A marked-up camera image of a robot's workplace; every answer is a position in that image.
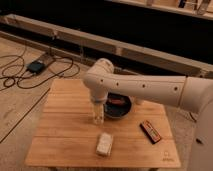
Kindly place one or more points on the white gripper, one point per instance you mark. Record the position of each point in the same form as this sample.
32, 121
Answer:
98, 102

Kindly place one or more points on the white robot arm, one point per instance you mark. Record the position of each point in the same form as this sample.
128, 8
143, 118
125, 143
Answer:
188, 93

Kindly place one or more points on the orange item in bowl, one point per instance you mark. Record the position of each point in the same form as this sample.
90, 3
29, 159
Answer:
115, 101

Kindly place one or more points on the dark ceramic bowl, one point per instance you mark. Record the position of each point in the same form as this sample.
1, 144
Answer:
117, 111

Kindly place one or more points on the wooden table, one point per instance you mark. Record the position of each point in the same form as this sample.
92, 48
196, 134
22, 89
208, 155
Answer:
67, 137

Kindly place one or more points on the dark candy bar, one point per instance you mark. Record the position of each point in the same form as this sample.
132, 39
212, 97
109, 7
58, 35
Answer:
150, 132

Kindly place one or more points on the blue power box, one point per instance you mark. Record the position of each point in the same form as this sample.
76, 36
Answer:
35, 67

